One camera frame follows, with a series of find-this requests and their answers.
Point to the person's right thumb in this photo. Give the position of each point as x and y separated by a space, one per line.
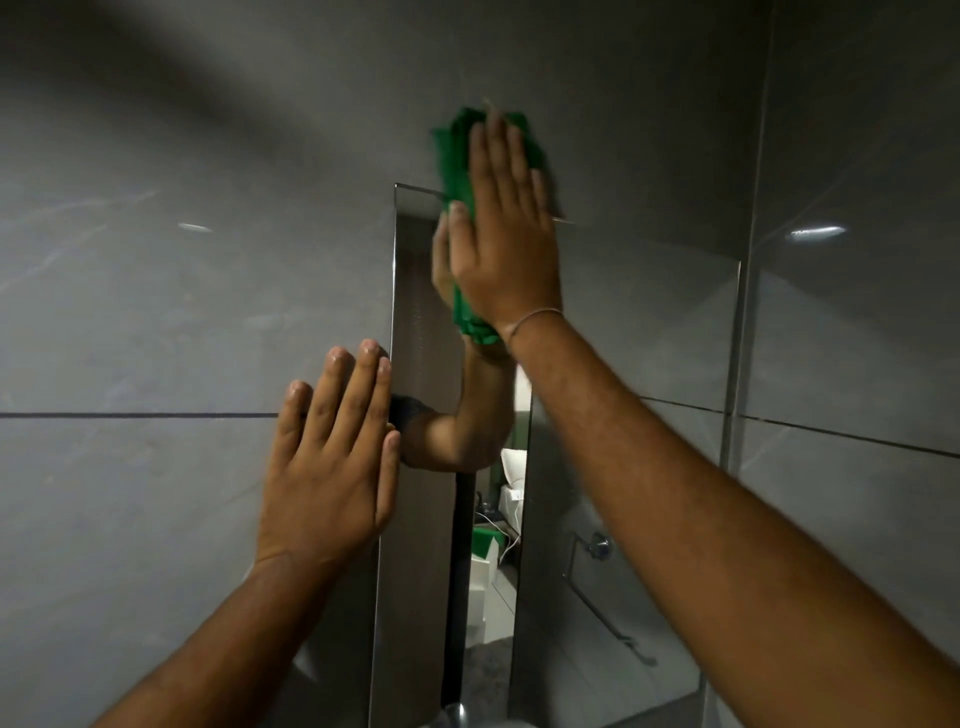
459 244

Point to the person's left forearm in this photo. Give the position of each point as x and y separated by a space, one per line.
232 652

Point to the green cleaning cloth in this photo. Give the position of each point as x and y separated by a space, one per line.
454 154

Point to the person's left thumb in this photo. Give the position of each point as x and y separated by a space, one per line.
388 480

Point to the person's left middle finger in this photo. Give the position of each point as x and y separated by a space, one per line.
355 397

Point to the person's right forearm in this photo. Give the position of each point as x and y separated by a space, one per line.
712 555

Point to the person's right hand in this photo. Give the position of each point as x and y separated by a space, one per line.
510 262

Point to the person's left hand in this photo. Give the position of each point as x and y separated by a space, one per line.
322 502

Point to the wall mirror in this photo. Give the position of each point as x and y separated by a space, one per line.
645 352

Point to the person's right little finger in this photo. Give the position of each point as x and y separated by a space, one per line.
543 206

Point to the person's right middle finger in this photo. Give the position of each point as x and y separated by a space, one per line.
504 165

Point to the person's left little finger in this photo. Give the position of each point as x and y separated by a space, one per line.
291 424

